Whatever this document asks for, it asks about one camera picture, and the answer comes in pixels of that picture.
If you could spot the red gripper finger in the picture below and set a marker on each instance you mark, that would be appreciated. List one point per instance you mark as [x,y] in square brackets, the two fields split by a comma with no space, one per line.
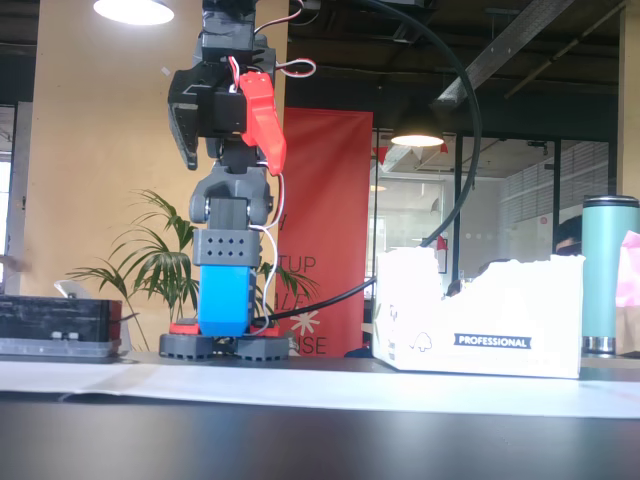
[265,125]

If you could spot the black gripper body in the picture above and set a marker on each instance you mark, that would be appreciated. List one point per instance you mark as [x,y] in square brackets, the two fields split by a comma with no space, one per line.
[224,116]

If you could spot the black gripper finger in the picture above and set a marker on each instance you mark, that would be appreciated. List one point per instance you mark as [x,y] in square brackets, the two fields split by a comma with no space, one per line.
[182,115]

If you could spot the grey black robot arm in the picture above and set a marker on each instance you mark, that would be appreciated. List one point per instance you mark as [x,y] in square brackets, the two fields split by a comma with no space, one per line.
[220,250]

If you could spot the red startup banner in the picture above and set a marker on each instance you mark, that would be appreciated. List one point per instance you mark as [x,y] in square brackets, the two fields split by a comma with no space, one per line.
[325,200]

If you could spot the white round ceiling lamp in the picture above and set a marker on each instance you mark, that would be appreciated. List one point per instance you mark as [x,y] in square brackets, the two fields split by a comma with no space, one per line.
[132,11]

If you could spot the red white bunting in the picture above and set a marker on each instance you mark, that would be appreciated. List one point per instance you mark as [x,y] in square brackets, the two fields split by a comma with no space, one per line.
[382,152]

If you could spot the green potted palm plant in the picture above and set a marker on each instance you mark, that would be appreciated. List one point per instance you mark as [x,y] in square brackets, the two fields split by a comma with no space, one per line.
[155,250]

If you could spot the black pendant lamp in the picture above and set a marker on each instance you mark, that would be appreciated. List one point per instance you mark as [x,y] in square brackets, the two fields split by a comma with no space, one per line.
[417,130]

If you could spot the black electronics case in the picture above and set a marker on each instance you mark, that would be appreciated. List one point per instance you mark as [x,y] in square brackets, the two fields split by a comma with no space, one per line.
[55,315]

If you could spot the white paper sheet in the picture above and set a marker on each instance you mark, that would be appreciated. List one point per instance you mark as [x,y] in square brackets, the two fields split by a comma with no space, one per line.
[300,387]

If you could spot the white cardboard box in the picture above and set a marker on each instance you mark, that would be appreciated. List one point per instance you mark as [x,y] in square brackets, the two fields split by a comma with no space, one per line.
[475,315]

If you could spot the dark haired person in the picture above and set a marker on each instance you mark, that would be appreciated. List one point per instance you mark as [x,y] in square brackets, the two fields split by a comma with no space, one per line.
[567,235]

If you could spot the teal metal tumbler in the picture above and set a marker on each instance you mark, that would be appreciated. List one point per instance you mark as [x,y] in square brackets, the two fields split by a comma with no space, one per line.
[600,275]

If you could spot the pink cloth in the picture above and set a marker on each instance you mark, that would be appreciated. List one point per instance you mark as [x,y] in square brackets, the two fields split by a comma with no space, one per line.
[631,270]

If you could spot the brown paper bag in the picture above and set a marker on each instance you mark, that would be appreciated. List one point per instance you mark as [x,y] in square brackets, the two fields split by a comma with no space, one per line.
[629,330]

